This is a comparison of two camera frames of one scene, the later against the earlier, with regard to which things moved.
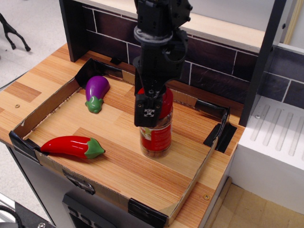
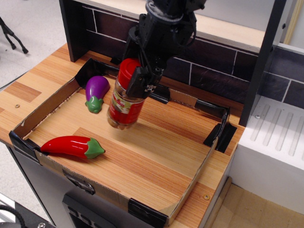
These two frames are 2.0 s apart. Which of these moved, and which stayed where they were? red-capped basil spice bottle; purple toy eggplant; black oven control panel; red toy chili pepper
Moved: red-capped basil spice bottle
Stayed: red toy chili pepper; black oven control panel; purple toy eggplant
